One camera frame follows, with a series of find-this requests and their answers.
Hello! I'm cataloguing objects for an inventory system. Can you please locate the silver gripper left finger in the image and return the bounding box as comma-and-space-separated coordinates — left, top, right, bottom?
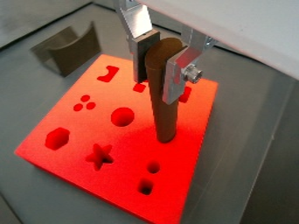
114, 0, 160, 83

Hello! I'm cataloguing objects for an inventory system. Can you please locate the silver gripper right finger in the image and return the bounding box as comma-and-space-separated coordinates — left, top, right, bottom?
163, 27, 214, 105

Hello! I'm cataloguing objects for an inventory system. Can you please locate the brown oval rod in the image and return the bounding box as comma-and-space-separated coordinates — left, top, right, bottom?
144, 37, 186, 144

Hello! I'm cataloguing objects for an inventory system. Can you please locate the black curved fixture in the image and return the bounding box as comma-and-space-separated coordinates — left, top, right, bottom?
31, 22, 100, 77

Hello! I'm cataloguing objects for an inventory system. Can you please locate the red block with shaped holes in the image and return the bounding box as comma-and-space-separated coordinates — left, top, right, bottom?
15, 55, 218, 224

